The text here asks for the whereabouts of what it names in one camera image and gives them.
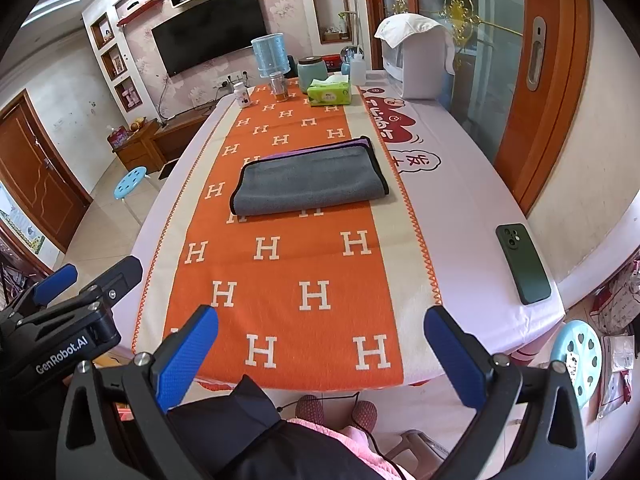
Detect teal canister with dark lid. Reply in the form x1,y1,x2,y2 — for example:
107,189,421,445
297,55,330,94

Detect red wall shelf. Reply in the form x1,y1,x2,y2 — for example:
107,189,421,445
117,0,164,27

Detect black wall television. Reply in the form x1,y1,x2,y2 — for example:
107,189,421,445
150,0,267,79

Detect dark green smartphone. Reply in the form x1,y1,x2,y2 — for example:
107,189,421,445
495,223,553,306

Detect person's dark jacket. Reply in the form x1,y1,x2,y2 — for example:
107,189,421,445
166,373,401,480

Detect person's pink trousers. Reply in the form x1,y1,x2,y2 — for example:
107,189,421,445
282,417,403,480

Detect white water dispenser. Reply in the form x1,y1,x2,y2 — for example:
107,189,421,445
382,24,454,101

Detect wooden sliding door frame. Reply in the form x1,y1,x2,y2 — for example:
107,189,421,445
494,0,592,217

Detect pink slipper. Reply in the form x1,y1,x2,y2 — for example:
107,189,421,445
347,401,378,433
295,394,327,423

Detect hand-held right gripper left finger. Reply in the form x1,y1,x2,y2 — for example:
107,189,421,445
55,304,220,480

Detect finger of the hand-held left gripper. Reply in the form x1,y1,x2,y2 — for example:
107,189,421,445
75,255,144,308
0,263,79,321

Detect orange patterned blanket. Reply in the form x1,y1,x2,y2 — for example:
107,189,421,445
131,82,444,393

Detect white printed bag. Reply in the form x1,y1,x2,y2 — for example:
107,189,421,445
590,257,640,336
596,334,636,421

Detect green tissue pack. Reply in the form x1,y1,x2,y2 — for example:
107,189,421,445
306,75,351,108

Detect blue round plastic stool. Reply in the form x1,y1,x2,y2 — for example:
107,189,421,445
113,165,164,227

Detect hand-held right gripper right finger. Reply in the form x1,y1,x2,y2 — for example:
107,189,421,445
423,305,589,480

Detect white cloth cover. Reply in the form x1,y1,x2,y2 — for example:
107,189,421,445
374,13,457,72

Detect metal door handle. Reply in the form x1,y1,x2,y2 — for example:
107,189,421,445
525,15,547,92

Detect blue water barrel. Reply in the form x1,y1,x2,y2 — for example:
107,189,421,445
250,33,291,80

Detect white printed tablecloth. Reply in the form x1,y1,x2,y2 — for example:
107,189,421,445
125,71,568,397

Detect teal round plastic stool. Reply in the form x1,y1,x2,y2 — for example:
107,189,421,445
549,319,604,402

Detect wooden television cabinet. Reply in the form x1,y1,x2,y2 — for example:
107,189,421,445
110,109,212,177

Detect grey towel with black trim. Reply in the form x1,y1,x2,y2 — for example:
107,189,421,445
229,136,390,217

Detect white plastic bottle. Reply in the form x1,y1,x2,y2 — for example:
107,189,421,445
349,52,369,86

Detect grey plastic stool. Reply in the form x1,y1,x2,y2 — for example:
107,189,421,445
382,429,451,471

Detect brown wooden door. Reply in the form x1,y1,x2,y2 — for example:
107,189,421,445
0,88,94,254

